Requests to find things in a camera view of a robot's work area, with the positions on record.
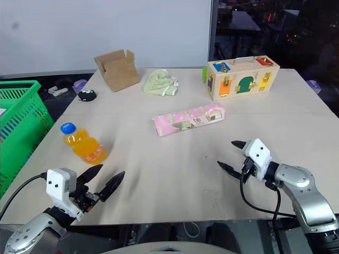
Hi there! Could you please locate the white thin cable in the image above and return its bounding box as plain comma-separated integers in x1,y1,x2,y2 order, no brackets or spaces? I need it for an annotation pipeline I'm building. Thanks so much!
183,221,200,238

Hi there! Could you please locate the black round button device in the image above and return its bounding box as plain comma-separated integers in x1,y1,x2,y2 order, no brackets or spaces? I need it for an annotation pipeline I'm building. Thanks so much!
77,89,97,102

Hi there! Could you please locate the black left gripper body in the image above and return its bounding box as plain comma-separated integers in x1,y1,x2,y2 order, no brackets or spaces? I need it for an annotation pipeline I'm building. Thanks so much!
69,177,101,214

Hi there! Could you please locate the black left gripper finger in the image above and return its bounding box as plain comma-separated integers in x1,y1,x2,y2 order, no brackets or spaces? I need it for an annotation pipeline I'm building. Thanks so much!
77,164,104,185
99,170,126,203

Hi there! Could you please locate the white power strip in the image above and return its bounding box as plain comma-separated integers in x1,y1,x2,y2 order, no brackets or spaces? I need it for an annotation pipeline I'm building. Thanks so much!
48,86,67,96

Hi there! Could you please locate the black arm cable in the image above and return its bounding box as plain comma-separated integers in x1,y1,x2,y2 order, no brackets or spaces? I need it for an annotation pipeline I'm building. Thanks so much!
0,173,48,220
239,169,297,220

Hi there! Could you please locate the green plastic basket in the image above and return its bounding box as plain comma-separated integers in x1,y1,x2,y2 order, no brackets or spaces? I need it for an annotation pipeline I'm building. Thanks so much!
0,80,55,199

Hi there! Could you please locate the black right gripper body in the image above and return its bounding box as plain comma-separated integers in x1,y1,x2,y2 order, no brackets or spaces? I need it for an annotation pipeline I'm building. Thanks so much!
240,156,258,184

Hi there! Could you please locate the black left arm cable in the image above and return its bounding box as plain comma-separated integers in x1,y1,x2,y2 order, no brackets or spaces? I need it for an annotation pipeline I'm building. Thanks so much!
0,173,48,220

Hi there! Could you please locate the orange juice bottle blue cap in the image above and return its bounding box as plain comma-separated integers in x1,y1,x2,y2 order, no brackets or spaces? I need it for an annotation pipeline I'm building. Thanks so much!
60,122,108,164

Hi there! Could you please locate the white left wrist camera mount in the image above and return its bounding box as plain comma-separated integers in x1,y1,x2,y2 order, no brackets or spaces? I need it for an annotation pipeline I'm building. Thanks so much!
46,167,83,221

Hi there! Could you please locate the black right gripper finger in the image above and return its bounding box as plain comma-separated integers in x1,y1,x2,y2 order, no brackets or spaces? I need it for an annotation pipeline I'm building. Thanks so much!
230,140,248,151
217,160,243,179

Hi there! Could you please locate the pink printed carton box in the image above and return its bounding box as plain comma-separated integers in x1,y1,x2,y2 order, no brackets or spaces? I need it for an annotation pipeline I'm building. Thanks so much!
152,102,226,137

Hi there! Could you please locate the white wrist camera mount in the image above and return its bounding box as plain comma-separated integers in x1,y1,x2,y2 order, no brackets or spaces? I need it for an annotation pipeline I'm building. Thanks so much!
244,138,273,182
46,167,83,221

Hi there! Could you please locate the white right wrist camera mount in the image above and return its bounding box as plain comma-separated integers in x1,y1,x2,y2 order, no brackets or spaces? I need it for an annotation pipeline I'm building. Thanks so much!
244,138,273,182

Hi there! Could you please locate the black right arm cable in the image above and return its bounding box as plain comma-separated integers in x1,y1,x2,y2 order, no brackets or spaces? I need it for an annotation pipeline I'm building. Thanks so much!
239,169,297,220

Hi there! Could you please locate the wooden latch lock box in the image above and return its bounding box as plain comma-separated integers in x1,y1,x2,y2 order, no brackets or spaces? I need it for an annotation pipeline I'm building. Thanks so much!
202,55,281,102

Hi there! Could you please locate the light green towel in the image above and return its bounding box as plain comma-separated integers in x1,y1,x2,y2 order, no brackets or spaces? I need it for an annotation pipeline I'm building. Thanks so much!
142,69,180,97

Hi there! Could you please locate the open brown cardboard box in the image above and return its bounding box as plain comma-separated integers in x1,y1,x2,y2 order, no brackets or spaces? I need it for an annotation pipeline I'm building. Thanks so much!
94,49,140,93

